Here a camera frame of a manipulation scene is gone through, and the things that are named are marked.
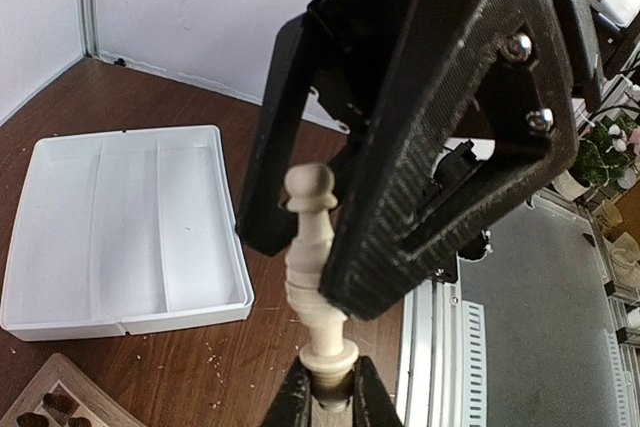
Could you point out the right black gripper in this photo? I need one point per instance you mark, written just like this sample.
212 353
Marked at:
598 46

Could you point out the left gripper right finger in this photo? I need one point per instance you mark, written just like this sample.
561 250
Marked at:
372 405

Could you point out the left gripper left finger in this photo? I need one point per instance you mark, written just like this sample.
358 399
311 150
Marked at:
292 405

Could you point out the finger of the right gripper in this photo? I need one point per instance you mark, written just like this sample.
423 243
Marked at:
467 112
304 59

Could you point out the wooden chess board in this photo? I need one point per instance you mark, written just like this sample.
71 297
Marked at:
60 376

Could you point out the background clutter shelf items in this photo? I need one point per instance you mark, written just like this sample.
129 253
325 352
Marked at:
605 169

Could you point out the white plastic tray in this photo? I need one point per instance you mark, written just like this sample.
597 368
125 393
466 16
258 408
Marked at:
124 233

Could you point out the dark pawn eight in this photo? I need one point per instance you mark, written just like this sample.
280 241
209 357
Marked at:
79 422

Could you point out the dark knight right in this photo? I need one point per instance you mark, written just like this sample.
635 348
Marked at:
31 419

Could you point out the front aluminium rail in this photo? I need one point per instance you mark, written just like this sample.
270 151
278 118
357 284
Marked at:
526 337

